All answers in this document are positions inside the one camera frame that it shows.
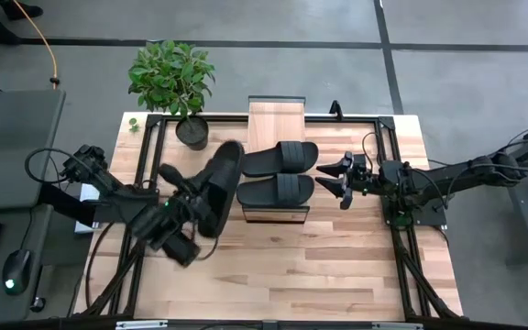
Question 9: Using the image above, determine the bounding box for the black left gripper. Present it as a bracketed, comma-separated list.
[158, 161, 204, 230]

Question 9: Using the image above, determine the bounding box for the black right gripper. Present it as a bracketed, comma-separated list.
[314, 150, 380, 211]

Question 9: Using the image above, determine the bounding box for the white box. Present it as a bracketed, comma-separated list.
[73, 181, 104, 236]

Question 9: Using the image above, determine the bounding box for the green plant in black pot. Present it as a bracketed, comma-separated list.
[127, 39, 217, 151]

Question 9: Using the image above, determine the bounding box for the black computer mouse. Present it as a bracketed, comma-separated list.
[1, 249, 33, 295]

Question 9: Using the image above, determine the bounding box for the person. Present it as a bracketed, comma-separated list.
[0, 0, 45, 45]

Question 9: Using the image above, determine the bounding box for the black aluminium rig frame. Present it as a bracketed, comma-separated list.
[69, 113, 465, 322]

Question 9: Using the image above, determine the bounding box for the black frame wooden top shelf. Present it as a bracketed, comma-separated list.
[241, 94, 312, 225]

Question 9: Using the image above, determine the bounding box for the silver bracket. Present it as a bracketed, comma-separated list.
[115, 320, 170, 330]
[372, 322, 424, 330]

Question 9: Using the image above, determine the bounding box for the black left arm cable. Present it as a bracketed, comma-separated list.
[23, 146, 92, 186]

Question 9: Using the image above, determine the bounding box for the yellow cable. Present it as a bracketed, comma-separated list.
[12, 0, 60, 91]

